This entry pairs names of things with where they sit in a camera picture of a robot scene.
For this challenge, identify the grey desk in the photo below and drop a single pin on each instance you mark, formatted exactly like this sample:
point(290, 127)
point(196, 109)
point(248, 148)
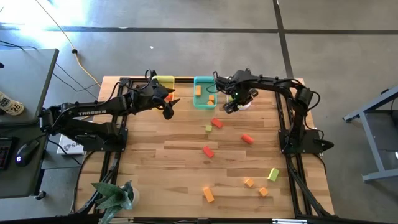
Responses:
point(28, 81)

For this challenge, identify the orange wooden cube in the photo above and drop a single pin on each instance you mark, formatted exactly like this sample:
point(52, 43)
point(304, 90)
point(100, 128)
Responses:
point(263, 191)
point(211, 96)
point(248, 182)

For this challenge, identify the yellow translucent plastic bin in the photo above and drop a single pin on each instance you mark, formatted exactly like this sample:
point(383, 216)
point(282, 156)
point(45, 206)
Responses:
point(166, 81)

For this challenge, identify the black computer mouse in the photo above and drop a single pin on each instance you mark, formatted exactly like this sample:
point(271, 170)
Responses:
point(26, 152)

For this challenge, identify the small orange wooden block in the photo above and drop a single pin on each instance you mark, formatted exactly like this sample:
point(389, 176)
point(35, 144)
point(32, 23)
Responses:
point(210, 102)

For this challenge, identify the white plant pot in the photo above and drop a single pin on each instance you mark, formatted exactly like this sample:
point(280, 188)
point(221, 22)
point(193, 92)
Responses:
point(135, 196)

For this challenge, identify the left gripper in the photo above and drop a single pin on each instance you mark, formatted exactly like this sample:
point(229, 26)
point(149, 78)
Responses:
point(152, 96)

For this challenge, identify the grey metal cart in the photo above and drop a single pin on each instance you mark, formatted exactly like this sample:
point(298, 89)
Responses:
point(374, 143)

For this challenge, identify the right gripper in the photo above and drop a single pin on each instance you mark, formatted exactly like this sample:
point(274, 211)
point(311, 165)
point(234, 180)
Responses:
point(244, 96)

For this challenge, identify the black keyboard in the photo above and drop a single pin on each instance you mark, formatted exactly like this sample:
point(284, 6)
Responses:
point(4, 154)

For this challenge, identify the white printed cardboard box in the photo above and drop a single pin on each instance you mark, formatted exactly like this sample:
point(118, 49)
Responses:
point(66, 146)

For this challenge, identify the clear plastic bin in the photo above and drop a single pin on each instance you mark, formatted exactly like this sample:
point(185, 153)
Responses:
point(245, 107)

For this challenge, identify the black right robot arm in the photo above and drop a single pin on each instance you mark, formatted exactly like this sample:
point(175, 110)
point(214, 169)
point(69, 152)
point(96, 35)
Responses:
point(270, 83)

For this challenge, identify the red wooden cylinder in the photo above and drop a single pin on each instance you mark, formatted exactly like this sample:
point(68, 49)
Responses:
point(247, 139)

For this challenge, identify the red rectangular wooden block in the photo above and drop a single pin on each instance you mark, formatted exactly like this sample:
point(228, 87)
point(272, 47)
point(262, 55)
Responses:
point(208, 152)
point(217, 123)

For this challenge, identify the green leafy plant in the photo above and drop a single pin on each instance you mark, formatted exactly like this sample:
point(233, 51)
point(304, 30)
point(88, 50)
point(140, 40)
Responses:
point(112, 199)

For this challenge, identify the long orange wooden block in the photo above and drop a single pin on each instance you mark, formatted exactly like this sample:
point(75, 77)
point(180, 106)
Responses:
point(208, 194)
point(198, 90)

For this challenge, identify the long green wooden block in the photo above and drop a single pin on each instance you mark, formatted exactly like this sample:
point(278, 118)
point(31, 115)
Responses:
point(273, 174)

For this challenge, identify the red wooden cube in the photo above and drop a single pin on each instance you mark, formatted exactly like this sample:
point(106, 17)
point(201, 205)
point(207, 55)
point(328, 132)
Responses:
point(169, 97)

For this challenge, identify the teal translucent plastic bin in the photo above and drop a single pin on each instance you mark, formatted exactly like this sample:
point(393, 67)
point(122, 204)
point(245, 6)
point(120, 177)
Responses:
point(205, 84)

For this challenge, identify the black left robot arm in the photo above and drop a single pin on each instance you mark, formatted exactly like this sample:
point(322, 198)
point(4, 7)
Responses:
point(93, 112)

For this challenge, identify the black aluminium table frame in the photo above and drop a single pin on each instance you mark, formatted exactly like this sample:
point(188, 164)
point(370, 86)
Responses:
point(280, 118)

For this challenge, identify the green wooden cube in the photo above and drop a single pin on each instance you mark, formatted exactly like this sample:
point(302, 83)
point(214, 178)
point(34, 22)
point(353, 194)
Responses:
point(208, 128)

